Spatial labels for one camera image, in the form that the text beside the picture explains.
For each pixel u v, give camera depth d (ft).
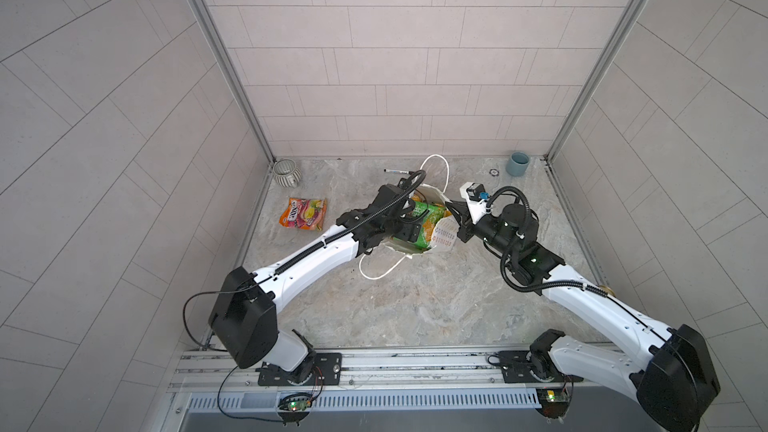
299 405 2.10
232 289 1.36
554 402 2.24
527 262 1.87
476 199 1.98
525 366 2.35
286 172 3.55
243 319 1.32
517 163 3.44
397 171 3.69
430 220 2.59
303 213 3.18
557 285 1.75
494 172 3.66
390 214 1.75
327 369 2.33
